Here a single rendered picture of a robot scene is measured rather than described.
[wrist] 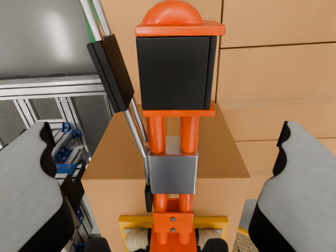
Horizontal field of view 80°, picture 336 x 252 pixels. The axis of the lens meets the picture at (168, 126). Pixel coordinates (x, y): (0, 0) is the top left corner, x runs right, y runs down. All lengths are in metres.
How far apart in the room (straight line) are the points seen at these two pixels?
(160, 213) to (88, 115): 1.05
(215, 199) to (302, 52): 0.59
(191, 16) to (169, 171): 0.17
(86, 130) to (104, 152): 0.80
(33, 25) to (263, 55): 1.24
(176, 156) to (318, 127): 0.88
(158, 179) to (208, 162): 0.27
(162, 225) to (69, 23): 1.24
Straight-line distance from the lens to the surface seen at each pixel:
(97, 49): 0.19
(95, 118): 1.32
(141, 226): 0.60
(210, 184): 0.51
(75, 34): 1.40
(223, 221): 0.60
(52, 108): 1.39
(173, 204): 0.36
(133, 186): 0.51
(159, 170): 0.26
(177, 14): 0.19
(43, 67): 1.56
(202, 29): 0.18
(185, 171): 0.26
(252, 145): 0.99
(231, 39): 0.77
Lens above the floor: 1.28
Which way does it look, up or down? 58 degrees down
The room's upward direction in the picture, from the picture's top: 178 degrees counter-clockwise
